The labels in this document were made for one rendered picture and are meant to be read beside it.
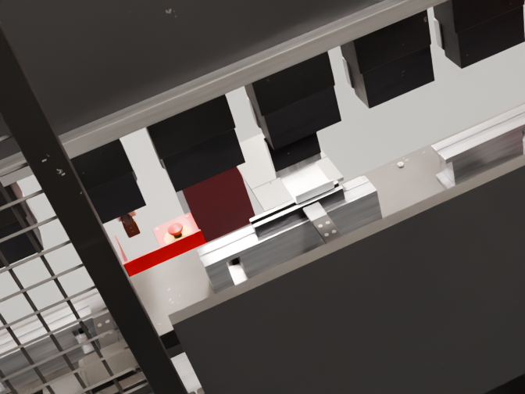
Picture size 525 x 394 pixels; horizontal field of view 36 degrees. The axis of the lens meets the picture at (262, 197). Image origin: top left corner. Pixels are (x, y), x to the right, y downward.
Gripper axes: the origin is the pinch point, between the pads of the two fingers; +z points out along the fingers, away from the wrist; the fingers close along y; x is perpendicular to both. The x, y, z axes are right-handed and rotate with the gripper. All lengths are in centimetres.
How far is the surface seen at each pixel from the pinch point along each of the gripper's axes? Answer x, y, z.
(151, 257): -1.9, -10.8, 3.1
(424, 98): -133, 120, 75
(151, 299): 1.3, -29.9, -0.4
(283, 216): -30.4, -37.7, -11.6
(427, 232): -39, -91, -38
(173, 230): -9.1, -2.6, 3.8
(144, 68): -14, -63, -63
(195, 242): -12.8, -10.7, 4.3
